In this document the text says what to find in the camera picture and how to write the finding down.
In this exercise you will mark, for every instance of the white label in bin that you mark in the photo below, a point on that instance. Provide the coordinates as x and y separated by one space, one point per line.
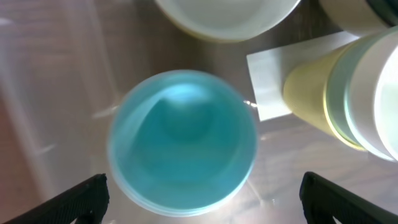
268 70

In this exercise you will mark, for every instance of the yellow cup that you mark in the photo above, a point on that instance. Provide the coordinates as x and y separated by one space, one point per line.
304 92

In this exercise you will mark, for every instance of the light blue cup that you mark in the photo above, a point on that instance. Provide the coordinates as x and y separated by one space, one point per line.
182 143

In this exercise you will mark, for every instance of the white small bowl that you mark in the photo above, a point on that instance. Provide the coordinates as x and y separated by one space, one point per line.
227 19

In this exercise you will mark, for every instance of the green cup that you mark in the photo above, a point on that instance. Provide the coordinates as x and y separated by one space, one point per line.
336 92

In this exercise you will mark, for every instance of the beige large bowl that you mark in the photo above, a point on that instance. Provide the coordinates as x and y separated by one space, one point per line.
354 16

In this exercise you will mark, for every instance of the yellow small bowl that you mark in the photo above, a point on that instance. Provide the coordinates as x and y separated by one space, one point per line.
205 37

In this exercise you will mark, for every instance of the clear plastic storage bin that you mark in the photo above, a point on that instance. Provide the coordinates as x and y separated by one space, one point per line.
66 65

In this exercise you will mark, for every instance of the cream white cup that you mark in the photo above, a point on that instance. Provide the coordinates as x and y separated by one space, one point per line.
371 101

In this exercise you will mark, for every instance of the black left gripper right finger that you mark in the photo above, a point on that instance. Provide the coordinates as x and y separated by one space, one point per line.
325 202

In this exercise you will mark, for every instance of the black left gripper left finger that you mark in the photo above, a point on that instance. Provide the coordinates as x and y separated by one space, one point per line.
86 202

